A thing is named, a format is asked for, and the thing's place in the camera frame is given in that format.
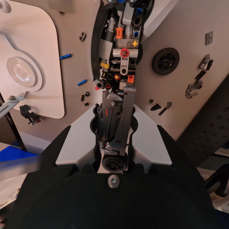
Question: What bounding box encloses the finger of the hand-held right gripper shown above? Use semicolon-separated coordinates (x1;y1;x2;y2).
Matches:
143;0;179;42

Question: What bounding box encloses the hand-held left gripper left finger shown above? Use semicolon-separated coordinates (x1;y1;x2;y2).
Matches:
55;105;100;173

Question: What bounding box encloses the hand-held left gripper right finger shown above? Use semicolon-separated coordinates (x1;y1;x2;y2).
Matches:
129;105;172;173

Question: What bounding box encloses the grey lego car model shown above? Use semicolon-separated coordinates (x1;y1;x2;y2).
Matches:
90;0;155;174

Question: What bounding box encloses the small black lego wheel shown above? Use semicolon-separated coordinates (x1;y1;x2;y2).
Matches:
152;47;180;75

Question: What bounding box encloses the grey two-stud lego plate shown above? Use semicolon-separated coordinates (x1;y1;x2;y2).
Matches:
205;31;213;45

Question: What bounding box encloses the black smooth lego tile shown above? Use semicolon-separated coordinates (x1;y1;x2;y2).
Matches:
195;70;206;80

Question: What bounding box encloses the white round stand base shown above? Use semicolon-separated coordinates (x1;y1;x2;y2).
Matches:
6;56;43;88

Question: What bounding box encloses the white rounded board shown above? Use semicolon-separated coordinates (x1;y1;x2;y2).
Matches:
0;0;65;119

